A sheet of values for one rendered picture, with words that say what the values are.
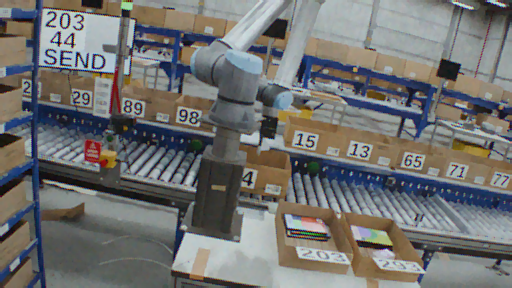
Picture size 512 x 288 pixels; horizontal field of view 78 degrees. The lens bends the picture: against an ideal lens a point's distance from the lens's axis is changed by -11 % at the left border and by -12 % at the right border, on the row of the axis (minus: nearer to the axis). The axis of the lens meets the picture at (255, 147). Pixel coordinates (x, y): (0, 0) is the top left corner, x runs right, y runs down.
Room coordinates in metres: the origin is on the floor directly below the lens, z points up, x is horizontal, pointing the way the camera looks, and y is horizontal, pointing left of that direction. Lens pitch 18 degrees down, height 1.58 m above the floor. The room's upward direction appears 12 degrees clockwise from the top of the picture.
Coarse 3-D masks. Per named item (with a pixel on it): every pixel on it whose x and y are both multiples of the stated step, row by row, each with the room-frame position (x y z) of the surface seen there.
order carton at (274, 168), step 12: (240, 144) 2.05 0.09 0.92; (252, 156) 2.05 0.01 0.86; (264, 156) 2.05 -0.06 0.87; (276, 156) 2.06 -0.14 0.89; (288, 156) 2.01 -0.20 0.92; (252, 168) 1.76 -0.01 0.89; (264, 168) 1.76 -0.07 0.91; (276, 168) 1.77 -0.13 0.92; (288, 168) 1.89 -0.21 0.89; (264, 180) 1.77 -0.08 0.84; (276, 180) 1.77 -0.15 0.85; (288, 180) 1.77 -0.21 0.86; (252, 192) 1.76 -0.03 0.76; (264, 192) 1.77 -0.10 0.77
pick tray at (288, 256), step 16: (288, 208) 1.54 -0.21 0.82; (304, 208) 1.54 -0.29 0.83; (320, 208) 1.55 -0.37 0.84; (336, 224) 1.46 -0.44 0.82; (288, 240) 1.34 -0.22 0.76; (304, 240) 1.37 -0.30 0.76; (336, 240) 1.39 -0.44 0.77; (288, 256) 1.16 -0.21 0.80; (352, 256) 1.17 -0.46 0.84; (336, 272) 1.17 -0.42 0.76
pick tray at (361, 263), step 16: (352, 224) 1.55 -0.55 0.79; (368, 224) 1.56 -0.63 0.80; (384, 224) 1.56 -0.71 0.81; (352, 240) 1.31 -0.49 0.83; (400, 240) 1.43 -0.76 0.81; (368, 256) 1.33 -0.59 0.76; (400, 256) 1.37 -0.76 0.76; (416, 256) 1.26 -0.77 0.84; (368, 272) 1.17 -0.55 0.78; (384, 272) 1.18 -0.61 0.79; (400, 272) 1.18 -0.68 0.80
